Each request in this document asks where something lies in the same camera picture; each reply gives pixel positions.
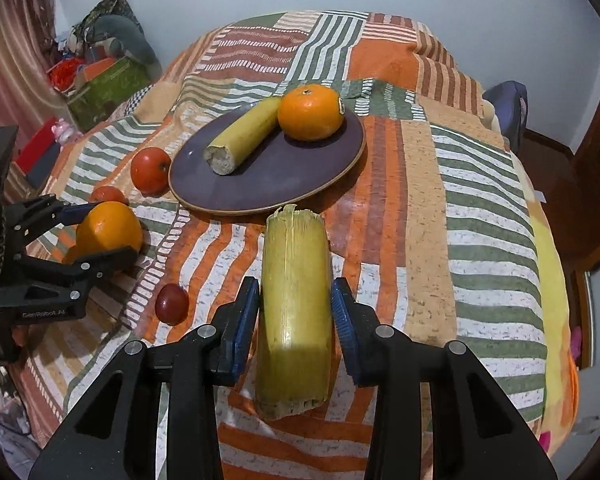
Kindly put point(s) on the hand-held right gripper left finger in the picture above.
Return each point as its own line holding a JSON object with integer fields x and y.
{"x": 244, "y": 320}

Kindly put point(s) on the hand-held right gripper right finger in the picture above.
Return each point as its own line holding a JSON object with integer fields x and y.
{"x": 344, "y": 325}

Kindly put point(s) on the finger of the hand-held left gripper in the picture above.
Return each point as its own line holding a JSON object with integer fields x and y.
{"x": 55, "y": 212}
{"x": 100, "y": 260}

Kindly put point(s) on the yellow sugarcane piece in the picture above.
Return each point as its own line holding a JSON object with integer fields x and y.
{"x": 294, "y": 310}

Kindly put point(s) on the dark purple plate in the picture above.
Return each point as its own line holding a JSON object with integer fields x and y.
{"x": 267, "y": 160}

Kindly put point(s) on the small orange tomato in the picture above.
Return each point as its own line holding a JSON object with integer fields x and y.
{"x": 108, "y": 194}

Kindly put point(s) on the red box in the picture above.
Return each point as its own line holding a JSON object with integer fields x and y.
{"x": 39, "y": 152}

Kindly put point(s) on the small red plum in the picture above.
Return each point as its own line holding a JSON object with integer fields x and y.
{"x": 172, "y": 303}

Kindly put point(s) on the red tomato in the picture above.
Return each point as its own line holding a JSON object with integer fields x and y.
{"x": 151, "y": 171}

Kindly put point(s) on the striped patchwork blanket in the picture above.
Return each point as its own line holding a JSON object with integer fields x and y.
{"x": 429, "y": 240}

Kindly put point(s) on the green cardboard box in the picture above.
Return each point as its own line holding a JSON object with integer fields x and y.
{"x": 107, "y": 87}

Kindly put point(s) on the pile of clutter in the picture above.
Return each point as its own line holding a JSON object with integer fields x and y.
{"x": 72, "y": 67}

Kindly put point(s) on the striped curtain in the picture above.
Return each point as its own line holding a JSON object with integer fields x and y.
{"x": 10, "y": 60}

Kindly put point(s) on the yellow banana piece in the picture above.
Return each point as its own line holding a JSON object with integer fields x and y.
{"x": 242, "y": 137}

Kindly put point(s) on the orange with sticker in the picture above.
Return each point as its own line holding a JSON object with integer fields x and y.
{"x": 311, "y": 112}

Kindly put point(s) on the dark blue chair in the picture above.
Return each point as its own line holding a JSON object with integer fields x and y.
{"x": 505, "y": 110}

